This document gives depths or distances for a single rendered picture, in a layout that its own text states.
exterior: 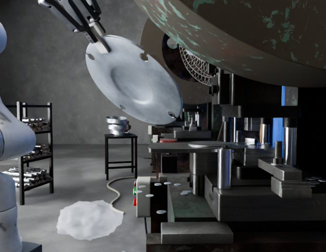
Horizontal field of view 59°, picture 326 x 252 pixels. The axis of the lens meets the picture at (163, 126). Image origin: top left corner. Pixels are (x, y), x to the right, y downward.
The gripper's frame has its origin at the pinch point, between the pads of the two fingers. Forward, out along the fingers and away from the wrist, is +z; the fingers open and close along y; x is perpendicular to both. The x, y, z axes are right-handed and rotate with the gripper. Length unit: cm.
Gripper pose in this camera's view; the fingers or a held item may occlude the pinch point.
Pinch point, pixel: (99, 38)
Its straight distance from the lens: 72.5
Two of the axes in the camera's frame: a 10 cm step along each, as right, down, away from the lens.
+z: 4.7, 6.8, 5.6
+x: -7.4, -0.4, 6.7
